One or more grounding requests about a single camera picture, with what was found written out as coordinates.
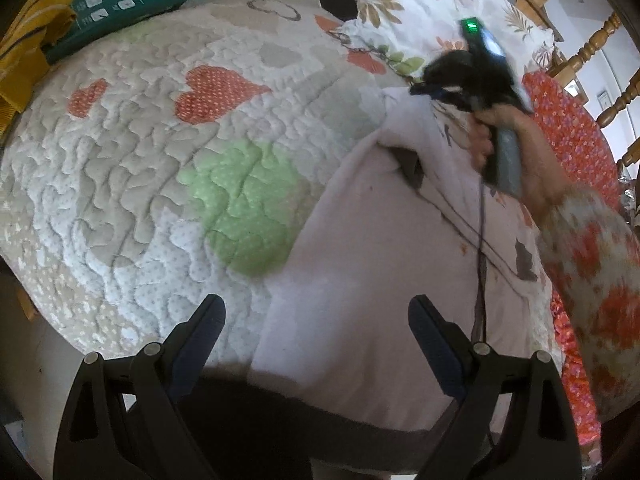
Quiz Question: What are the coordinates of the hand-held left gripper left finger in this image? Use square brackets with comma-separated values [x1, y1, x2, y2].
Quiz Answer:
[52, 294, 227, 480]

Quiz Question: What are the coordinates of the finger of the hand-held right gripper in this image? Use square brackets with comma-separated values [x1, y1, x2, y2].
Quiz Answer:
[409, 82, 468, 107]
[423, 54, 471, 87]

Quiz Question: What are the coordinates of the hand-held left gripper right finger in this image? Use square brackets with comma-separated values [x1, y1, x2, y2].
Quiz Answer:
[407, 295, 584, 480]

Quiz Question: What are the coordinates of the pale pink small garment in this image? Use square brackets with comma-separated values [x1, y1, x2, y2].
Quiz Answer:
[249, 84, 557, 434]

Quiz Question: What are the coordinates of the person's right forearm floral sleeve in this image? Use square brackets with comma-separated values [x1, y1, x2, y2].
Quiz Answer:
[537, 187, 640, 423]

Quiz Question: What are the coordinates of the person's right hand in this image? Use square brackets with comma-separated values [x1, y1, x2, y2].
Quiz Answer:
[470, 105, 569, 212]

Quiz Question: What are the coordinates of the orange floral bed sheet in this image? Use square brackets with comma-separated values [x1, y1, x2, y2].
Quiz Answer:
[522, 70, 627, 458]

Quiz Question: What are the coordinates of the dark cloth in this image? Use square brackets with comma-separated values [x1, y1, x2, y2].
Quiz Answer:
[318, 0, 360, 22]

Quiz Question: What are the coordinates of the silver foil wrap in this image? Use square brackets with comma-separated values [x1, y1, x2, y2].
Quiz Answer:
[619, 174, 640, 223]

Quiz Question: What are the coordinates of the heart pattern quilted bedspread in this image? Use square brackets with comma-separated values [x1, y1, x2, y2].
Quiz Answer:
[0, 0, 568, 378]

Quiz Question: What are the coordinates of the yellow striped cloth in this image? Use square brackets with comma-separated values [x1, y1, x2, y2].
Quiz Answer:
[0, 0, 79, 138]

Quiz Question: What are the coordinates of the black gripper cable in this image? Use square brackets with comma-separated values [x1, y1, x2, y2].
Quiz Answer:
[469, 175, 495, 348]

